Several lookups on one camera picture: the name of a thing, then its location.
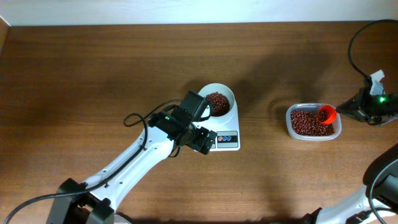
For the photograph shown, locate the red plastic scoop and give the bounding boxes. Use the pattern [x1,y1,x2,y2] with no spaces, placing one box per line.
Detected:
[316,105,337,125]

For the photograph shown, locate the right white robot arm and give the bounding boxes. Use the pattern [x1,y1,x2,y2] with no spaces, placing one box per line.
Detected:
[298,87,397,224]

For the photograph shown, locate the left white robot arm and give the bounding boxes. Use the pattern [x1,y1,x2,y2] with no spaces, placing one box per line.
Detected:
[47,91,216,224]

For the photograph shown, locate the white digital kitchen scale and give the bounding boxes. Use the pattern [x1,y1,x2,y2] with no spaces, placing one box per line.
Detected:
[194,93,240,152]

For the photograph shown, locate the red beans in bowl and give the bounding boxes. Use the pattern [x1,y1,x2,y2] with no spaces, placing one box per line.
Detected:
[205,92,230,117]

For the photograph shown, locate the white round bowl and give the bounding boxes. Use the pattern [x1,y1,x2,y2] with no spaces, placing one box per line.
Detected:
[199,83,237,119]

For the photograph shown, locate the clear plastic bean container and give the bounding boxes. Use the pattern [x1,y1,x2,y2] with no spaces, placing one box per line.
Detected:
[286,103,342,141]

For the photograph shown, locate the red beans in container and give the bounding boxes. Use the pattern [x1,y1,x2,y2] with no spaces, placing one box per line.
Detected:
[290,110,335,136]

